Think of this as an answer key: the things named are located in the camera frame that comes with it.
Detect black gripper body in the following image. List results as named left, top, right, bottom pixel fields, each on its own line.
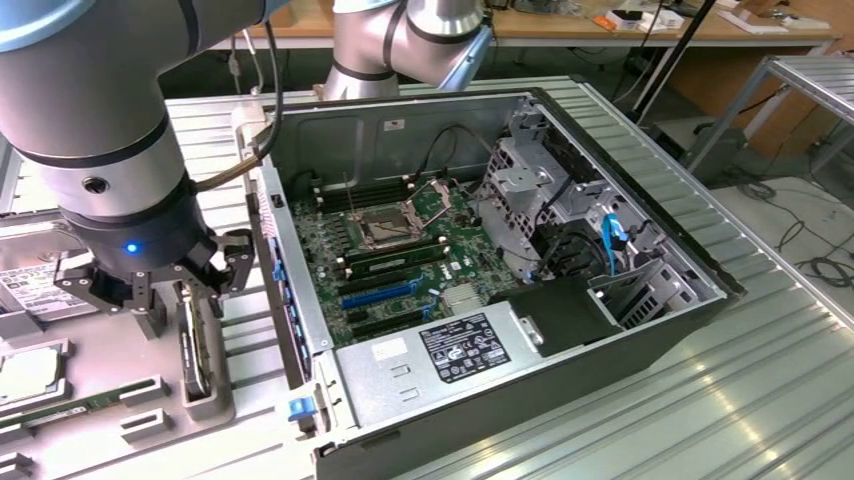
left=58, top=174, right=225, bottom=309

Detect black graphics card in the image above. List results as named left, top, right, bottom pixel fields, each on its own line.
left=173, top=279, right=216, bottom=399

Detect grey parts rack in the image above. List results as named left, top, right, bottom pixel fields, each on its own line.
left=0, top=279, right=234, bottom=480

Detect silver hard disk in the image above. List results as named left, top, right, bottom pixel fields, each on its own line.
left=0, top=214, right=98, bottom=321

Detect long black expansion slot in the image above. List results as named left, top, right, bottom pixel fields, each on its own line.
left=349, top=308, right=432, bottom=341
left=336, top=276, right=428, bottom=300

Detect thin locking lever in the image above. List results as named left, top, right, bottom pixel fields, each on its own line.
left=338, top=171, right=358, bottom=221

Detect CPU chip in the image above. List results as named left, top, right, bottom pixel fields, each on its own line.
left=0, top=344, right=65, bottom=399

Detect CPU socket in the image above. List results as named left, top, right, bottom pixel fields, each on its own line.
left=352, top=207, right=418, bottom=251

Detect black RAM slot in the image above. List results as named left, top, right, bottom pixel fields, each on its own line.
left=313, top=178, right=409, bottom=199
left=317, top=186, right=412, bottom=209
left=341, top=237, right=445, bottom=265

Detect RAM stick in slot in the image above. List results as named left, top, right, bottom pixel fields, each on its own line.
left=345, top=248, right=449, bottom=280

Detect green loose RAM stick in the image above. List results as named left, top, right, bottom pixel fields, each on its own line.
left=0, top=388, right=127, bottom=434

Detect metal socket cover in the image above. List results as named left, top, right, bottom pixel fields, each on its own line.
left=401, top=178, right=454, bottom=229

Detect silver power supply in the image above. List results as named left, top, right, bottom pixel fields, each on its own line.
left=330, top=299, right=546, bottom=432

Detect silver chipset heatsink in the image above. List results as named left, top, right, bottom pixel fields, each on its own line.
left=438, top=287, right=482, bottom=309

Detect green motherboard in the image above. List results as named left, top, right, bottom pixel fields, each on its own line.
left=289, top=179, right=514, bottom=346

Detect silver drive cage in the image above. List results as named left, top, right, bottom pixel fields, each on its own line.
left=473, top=135, right=641, bottom=274

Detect black plastic shroud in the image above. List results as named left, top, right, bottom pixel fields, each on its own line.
left=489, top=277, right=625, bottom=357

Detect black open PC case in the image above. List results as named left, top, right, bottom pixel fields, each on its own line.
left=229, top=85, right=747, bottom=480

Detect silver disk bay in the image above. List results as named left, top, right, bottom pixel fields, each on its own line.
left=584, top=257, right=709, bottom=332

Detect orange white small box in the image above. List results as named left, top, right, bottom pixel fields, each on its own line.
left=594, top=13, right=641, bottom=34

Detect black equipment box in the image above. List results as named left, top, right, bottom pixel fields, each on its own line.
left=649, top=117, right=748, bottom=186

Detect black slanted pole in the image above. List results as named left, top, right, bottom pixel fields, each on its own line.
left=629, top=0, right=719, bottom=119

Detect white flat box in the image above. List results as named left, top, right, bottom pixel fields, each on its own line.
left=636, top=12, right=687, bottom=32

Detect white paper stack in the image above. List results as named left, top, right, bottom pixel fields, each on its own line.
left=716, top=7, right=792, bottom=35

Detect wooden desk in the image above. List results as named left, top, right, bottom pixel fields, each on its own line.
left=198, top=0, right=843, bottom=57

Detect thin cable with plug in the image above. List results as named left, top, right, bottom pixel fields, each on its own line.
left=228, top=29, right=262, bottom=96

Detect black looped wire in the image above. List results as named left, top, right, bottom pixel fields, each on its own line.
left=416, top=124, right=493, bottom=184

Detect black power wire bundle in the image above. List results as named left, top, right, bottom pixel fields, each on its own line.
left=532, top=222, right=605, bottom=281

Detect blue SATA wire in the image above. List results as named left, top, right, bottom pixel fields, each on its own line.
left=598, top=213, right=632, bottom=279

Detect black floor cables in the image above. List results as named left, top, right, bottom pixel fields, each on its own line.
left=725, top=169, right=854, bottom=291

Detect metal frame table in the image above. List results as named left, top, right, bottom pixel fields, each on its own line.
left=683, top=54, right=854, bottom=174

